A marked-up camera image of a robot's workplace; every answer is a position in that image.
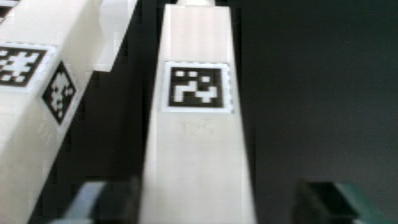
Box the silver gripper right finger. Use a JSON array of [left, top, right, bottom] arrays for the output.
[[291, 180, 380, 224]]

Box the white desk leg with tag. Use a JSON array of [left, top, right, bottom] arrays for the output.
[[139, 0, 258, 224]]

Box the white desk leg centre right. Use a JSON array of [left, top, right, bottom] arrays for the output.
[[0, 0, 139, 224]]

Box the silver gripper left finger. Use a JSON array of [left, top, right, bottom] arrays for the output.
[[51, 176, 144, 224]]

